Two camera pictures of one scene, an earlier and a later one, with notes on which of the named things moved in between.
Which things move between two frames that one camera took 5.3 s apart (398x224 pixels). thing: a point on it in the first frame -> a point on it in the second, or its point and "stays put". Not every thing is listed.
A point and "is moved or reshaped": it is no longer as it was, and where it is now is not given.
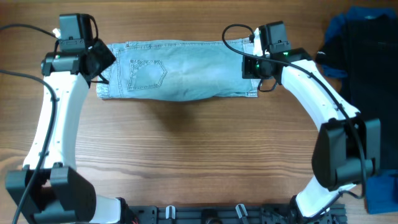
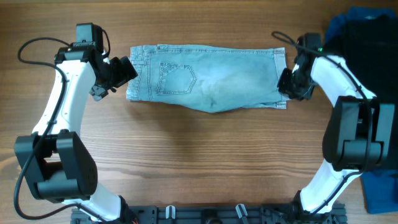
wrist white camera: (57, 32) -> (97, 93)
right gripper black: (247, 72) -> (285, 85)
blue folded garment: (382, 194) stays put
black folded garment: (368, 43) stays put
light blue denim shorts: (178, 71) is moved or reshaped
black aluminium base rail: (229, 214) stays put
